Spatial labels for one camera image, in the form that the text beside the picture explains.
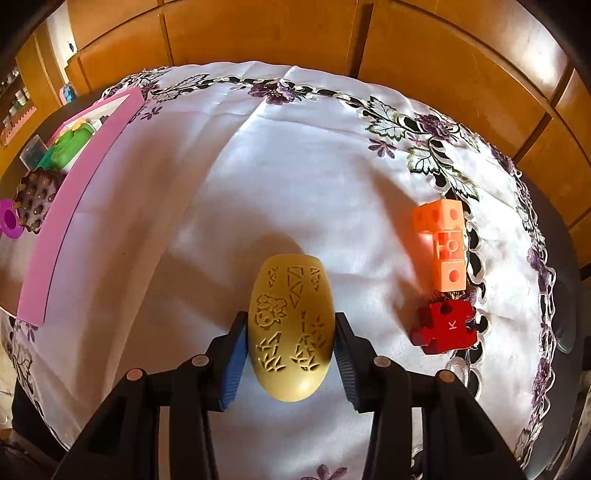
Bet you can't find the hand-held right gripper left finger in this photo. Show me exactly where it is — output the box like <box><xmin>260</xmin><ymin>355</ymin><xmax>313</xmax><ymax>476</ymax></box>
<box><xmin>53</xmin><ymin>311</ymin><xmax>250</xmax><ymax>480</ymax></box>

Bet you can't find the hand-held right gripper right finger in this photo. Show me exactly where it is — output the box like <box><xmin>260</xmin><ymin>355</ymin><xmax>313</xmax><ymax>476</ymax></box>
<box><xmin>335</xmin><ymin>312</ymin><xmax>527</xmax><ymax>480</ymax></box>

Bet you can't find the yellow carved egg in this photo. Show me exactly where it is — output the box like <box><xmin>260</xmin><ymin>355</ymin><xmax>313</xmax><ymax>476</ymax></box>
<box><xmin>248</xmin><ymin>254</ymin><xmax>335</xmax><ymax>403</ymax></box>

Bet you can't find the red puzzle piece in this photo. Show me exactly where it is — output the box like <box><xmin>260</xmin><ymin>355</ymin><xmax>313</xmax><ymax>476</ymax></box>
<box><xmin>410</xmin><ymin>298</ymin><xmax>477</xmax><ymax>355</ymax></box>

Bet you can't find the orange cube block toy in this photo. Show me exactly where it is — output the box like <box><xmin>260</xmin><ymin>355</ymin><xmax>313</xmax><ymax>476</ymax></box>
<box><xmin>412</xmin><ymin>198</ymin><xmax>466</xmax><ymax>292</ymax></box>

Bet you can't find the pink storage box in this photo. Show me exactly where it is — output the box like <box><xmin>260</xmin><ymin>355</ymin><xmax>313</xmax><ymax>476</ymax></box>
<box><xmin>17</xmin><ymin>88</ymin><xmax>145</xmax><ymax>326</ymax></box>

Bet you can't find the brown grape ornament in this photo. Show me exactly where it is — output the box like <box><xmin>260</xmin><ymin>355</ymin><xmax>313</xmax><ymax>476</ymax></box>
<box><xmin>13</xmin><ymin>168</ymin><xmax>65</xmax><ymax>232</ymax></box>

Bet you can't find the purple plastic cup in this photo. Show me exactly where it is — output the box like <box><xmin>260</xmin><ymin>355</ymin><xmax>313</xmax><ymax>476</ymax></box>
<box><xmin>0</xmin><ymin>198</ymin><xmax>24</xmax><ymax>240</ymax></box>

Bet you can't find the white green plug-in device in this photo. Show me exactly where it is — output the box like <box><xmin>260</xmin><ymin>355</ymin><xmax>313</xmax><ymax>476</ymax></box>
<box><xmin>51</xmin><ymin>117</ymin><xmax>105</xmax><ymax>169</ymax></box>

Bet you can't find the white embroidered floral tablecloth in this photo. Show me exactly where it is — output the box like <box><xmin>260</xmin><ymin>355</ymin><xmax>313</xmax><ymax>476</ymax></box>
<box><xmin>0</xmin><ymin>60</ymin><xmax>561</xmax><ymax>480</ymax></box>

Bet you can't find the wooden panelled wardrobe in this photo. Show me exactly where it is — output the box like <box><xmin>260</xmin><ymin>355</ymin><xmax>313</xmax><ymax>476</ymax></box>
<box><xmin>16</xmin><ymin>0</ymin><xmax>591</xmax><ymax>241</ymax></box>

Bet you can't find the cluttered shelf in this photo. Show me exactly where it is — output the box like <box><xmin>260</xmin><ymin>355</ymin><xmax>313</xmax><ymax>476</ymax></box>
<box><xmin>0</xmin><ymin>60</ymin><xmax>33</xmax><ymax>148</ymax></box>

